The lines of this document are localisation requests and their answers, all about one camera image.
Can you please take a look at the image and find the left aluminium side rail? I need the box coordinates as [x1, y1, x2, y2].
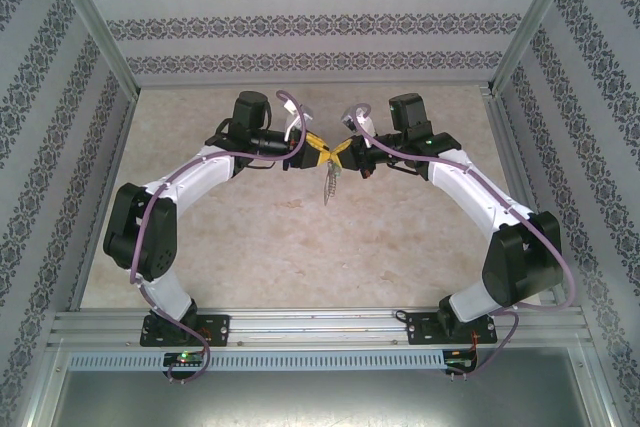
[67, 89, 142, 313]

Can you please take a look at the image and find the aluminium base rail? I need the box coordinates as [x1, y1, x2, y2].
[48, 308, 587, 349]

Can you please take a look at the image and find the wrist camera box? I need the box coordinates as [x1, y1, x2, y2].
[281, 99, 314, 141]
[339, 106, 377, 148]

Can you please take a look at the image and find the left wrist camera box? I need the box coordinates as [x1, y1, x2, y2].
[281, 99, 314, 141]

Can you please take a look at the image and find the slotted grey cable duct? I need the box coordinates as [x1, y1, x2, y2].
[67, 350, 447, 372]

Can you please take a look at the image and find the right aluminium side rail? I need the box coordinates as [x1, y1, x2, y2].
[479, 86, 574, 309]

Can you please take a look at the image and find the aluminium side rail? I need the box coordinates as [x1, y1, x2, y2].
[67, 89, 142, 313]
[479, 86, 574, 309]

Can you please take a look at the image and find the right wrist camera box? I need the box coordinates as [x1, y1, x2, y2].
[339, 106, 377, 148]

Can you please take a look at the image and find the left aluminium corner post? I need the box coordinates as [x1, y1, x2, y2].
[39, 0, 142, 98]

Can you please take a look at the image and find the right aluminium corner post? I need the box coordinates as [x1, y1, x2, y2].
[488, 0, 586, 96]

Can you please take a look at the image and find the grey metal sheet panel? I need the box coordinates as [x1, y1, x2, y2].
[29, 346, 617, 427]

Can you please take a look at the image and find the aluminium corner post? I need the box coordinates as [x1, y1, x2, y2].
[488, 0, 586, 96]
[39, 0, 142, 98]

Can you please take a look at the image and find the back aluminium rail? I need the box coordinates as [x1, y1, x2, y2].
[134, 77, 496, 93]

